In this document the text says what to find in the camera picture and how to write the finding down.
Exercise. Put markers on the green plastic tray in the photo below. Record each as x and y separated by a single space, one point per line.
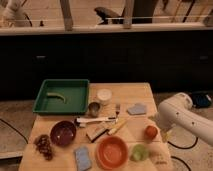
76 92

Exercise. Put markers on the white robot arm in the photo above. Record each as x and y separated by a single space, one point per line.
175 110

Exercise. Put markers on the blue grey cloth piece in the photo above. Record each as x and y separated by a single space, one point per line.
137 109

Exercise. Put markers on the red apple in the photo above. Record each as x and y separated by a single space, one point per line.
150 132

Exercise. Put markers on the orange bowl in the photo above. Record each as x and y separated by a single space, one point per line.
111 153

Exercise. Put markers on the green banana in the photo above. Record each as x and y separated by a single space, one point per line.
56 95

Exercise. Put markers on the wooden block brush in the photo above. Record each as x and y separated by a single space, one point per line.
94 133

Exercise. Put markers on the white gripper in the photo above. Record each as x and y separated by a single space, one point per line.
164 124

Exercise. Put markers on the purple bowl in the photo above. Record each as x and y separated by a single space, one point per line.
63 133

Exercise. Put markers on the yellow corn cob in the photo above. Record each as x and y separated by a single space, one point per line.
113 129

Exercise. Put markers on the blue sponge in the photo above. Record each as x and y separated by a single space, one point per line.
82 159

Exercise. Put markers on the small metal cup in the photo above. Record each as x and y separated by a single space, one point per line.
94 109

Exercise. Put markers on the bunch of dark grapes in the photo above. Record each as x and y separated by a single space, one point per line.
43 146

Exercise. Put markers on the green cup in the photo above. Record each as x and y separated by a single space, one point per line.
139 153

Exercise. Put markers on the blue black object on floor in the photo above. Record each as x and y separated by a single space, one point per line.
201 100

